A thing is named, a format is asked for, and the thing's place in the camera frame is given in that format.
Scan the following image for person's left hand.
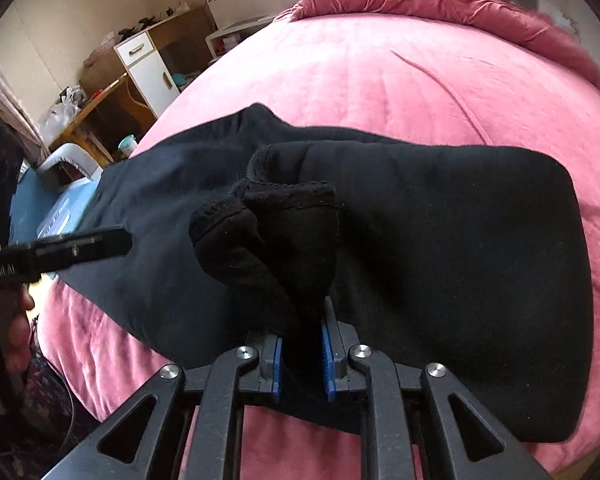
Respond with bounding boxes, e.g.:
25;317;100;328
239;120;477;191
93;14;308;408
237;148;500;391
0;282;37;374

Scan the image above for pink curtain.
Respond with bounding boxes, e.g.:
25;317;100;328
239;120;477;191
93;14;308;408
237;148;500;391
0;55;49;162

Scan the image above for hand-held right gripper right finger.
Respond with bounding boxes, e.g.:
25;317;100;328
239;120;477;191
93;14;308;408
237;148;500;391
321;300;556;480

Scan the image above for white and grey nightstand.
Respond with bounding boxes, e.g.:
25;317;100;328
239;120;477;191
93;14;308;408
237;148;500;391
207;12;276;59

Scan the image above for clear plastic bag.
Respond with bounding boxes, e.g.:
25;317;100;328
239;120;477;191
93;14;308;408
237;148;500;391
39;87;84;139

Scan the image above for bed with pink sheet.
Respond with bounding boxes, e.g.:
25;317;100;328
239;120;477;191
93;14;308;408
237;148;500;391
27;10;600;480

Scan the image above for person's dark clothing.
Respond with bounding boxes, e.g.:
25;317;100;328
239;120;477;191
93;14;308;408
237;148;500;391
0;124;27;257

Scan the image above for white cabinet with drawer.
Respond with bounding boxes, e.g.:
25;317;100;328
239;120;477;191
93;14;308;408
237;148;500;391
114;30;181;119

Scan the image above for grey chair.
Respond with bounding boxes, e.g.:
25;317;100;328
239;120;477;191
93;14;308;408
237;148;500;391
36;142;104;186

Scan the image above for low wooden table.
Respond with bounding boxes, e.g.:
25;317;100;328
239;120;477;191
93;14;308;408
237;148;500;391
47;74;154;169

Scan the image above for pile of small dark items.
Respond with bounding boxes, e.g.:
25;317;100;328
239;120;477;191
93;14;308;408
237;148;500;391
117;5;191;42

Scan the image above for pink plastic bag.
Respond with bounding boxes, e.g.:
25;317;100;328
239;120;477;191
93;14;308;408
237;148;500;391
82;40;117;69

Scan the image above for dark floral cloth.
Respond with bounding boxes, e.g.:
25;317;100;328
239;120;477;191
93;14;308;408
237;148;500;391
0;355;101;480

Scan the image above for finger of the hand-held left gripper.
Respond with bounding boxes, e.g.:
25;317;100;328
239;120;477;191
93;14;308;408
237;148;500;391
27;226;133;274

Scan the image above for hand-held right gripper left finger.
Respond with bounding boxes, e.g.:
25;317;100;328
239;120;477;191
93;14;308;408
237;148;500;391
42;330;286;480

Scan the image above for wooden desk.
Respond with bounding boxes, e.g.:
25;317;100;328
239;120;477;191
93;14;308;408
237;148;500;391
80;7;217;92

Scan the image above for black embroidered pants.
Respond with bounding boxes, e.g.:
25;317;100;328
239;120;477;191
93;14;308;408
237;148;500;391
57;102;595;444

